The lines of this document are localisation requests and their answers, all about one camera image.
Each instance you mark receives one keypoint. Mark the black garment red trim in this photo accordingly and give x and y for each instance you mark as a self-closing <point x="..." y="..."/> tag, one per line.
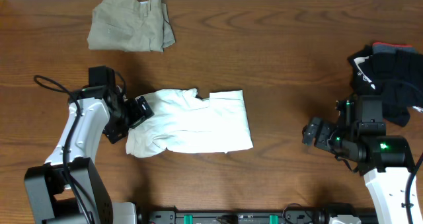
<point x="393" y="72"/>

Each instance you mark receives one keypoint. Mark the folded khaki shorts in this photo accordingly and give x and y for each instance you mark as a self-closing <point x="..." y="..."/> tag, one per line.
<point x="130" y="26"/>

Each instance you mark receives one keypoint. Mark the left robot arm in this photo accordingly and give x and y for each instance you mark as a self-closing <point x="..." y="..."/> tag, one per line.
<point x="67" y="188"/>

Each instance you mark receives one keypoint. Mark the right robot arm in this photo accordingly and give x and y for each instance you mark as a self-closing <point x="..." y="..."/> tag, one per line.
<point x="384" y="161"/>

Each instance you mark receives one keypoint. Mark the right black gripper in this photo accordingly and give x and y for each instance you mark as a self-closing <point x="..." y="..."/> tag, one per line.
<point x="321" y="141"/>

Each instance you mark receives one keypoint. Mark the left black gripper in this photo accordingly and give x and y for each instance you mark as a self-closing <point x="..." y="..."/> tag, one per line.
<point x="138" y="115"/>

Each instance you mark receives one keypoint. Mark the white t-shirt black print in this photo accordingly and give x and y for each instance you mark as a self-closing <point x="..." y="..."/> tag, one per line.
<point x="185" y="123"/>

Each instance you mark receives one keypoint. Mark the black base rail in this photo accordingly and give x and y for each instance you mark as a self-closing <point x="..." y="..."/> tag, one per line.
<point x="291" y="215"/>

